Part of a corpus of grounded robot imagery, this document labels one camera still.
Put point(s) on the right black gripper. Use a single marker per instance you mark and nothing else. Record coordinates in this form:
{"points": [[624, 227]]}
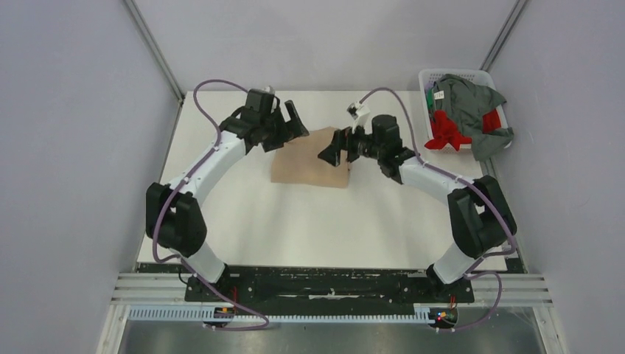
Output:
{"points": [[343, 139]]}

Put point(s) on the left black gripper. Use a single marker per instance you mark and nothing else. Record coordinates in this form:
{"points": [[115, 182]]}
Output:
{"points": [[290, 130]]}

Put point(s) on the beige t-shirt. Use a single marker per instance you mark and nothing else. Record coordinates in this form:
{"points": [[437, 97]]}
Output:
{"points": [[297, 162]]}

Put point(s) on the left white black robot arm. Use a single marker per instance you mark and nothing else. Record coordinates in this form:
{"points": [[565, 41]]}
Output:
{"points": [[174, 219]]}

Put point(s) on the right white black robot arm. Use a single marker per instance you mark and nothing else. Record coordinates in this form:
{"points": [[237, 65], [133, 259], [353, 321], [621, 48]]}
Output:
{"points": [[480, 216]]}

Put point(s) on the green garment in basket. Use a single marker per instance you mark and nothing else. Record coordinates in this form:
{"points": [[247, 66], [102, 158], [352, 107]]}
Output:
{"points": [[430, 101]]}

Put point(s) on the red t-shirt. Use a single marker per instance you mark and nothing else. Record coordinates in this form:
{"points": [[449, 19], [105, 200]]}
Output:
{"points": [[445, 133]]}

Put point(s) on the grey-green t-shirt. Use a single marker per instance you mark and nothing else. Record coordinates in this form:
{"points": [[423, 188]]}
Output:
{"points": [[466, 104]]}

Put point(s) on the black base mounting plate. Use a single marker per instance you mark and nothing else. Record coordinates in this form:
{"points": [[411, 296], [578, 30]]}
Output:
{"points": [[297, 291]]}

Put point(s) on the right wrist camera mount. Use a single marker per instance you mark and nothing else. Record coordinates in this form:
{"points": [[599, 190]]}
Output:
{"points": [[360, 114]]}

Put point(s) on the white slotted cable duct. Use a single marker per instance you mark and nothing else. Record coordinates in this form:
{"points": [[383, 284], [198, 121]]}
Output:
{"points": [[192, 313]]}

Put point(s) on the aluminium frame rails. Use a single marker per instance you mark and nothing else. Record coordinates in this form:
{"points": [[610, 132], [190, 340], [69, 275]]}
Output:
{"points": [[161, 284]]}

